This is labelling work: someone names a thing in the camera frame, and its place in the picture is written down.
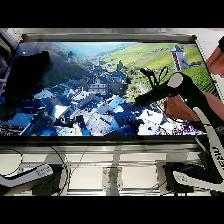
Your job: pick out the red garment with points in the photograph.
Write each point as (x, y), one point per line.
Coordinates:
(216, 61)
(180, 108)

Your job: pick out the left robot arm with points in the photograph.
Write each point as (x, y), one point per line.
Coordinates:
(23, 178)

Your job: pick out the silver frame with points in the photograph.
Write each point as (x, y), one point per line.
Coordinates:
(100, 156)

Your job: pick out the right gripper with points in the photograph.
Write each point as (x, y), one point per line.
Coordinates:
(146, 98)

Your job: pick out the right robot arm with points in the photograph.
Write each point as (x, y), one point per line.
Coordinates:
(186, 88)

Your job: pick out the black garment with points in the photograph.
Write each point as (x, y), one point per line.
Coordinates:
(28, 75)

